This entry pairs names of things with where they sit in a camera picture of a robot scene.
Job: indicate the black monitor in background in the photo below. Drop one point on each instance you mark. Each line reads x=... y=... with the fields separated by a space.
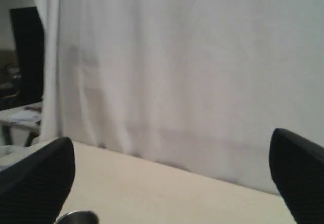
x=29 y=39

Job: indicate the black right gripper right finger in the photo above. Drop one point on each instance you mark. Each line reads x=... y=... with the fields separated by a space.
x=296 y=166

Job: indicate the white curtain backdrop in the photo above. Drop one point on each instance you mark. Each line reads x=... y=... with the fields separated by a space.
x=195 y=84

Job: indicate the background desk with papers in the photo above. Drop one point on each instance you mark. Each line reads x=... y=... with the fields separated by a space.
x=27 y=118

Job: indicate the stainless steel cup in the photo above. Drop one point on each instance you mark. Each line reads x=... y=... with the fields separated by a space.
x=78 y=217

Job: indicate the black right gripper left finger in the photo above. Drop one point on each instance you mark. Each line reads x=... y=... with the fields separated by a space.
x=34 y=189

